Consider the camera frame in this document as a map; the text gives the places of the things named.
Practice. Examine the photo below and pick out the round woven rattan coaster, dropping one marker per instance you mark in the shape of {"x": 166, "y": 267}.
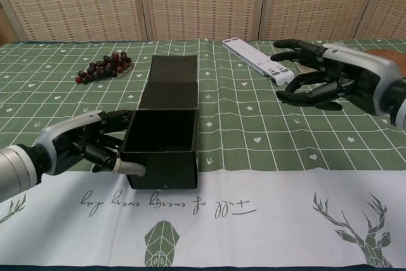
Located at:
{"x": 403, "y": 68}

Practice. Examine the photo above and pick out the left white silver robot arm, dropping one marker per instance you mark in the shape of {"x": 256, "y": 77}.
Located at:
{"x": 16, "y": 172}

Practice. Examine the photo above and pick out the bunch of dark red grapes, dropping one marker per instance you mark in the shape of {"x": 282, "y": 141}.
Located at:
{"x": 101, "y": 69}

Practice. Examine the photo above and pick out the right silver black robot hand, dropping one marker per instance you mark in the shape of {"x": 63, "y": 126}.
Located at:
{"x": 358, "y": 74}

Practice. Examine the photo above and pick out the green checked tablecloth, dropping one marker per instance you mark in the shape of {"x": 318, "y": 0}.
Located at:
{"x": 63, "y": 236}

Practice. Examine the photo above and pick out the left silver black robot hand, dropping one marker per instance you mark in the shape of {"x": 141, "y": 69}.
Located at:
{"x": 69, "y": 144}

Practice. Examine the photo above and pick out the white folding laptop stand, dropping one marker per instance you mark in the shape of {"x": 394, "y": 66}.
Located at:
{"x": 253, "y": 58}

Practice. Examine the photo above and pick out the black cardboard folding box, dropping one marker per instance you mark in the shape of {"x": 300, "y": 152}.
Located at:
{"x": 161, "y": 172}

